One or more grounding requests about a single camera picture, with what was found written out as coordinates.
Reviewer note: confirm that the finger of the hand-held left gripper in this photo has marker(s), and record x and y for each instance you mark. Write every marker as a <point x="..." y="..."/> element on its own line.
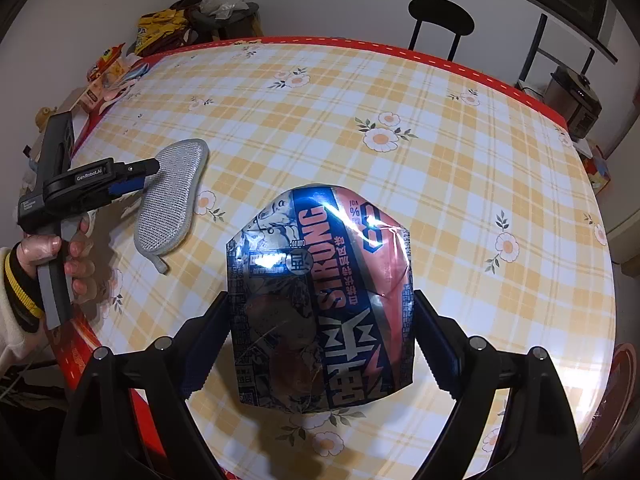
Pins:
<point x="137" y="168"/>
<point x="125" y="188"/>

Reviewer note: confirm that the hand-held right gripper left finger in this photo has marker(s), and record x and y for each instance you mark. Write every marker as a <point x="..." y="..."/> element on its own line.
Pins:
<point x="202" y="365"/>

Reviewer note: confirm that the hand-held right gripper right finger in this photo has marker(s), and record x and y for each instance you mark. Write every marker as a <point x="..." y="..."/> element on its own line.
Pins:
<point x="435" y="350"/>

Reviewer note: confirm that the silver scouring pad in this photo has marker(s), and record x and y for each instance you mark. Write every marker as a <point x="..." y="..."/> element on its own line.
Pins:
<point x="170" y="195"/>

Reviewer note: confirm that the blue pink snack bag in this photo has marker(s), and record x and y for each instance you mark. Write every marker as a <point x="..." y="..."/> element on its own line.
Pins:
<point x="320" y="285"/>

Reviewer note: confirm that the person's left forearm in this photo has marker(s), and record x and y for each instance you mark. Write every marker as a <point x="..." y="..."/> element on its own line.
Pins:
<point x="15" y="310"/>

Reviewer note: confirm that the person's left hand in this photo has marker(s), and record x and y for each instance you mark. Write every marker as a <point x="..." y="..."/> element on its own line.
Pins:
<point x="82" y="270"/>

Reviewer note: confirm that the pastel plastic spoons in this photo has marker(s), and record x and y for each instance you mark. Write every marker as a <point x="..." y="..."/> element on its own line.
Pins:
<point x="125" y="82"/>

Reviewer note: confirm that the red snack packet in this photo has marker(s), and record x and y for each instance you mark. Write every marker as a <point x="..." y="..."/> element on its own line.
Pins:
<point x="105" y="60"/>

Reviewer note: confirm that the yellow brown snack bag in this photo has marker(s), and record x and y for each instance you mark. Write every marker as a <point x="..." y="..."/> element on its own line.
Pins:
<point x="160" y="30"/>

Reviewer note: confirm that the yellow plaid tablecloth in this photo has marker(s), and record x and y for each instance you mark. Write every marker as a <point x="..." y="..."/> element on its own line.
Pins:
<point x="400" y="185"/>

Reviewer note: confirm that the crumpled clear plastic bags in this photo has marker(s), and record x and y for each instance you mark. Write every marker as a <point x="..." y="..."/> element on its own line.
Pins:
<point x="222" y="2"/>

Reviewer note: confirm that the colourful shopping bag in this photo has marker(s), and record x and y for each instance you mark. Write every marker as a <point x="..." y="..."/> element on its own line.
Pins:
<point x="597" y="170"/>

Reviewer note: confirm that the brown pressure cooker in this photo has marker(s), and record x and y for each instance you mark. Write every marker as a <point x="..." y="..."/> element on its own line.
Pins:
<point x="572" y="102"/>

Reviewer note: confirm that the black metal rack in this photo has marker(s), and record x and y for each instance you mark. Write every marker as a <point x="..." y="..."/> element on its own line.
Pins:
<point x="535" y="45"/>

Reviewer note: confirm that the black round chair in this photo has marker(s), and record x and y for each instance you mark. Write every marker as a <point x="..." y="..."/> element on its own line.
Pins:
<point x="440" y="10"/>

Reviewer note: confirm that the black window sill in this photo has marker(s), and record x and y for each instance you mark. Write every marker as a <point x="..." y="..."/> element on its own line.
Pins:
<point x="600" y="40"/>

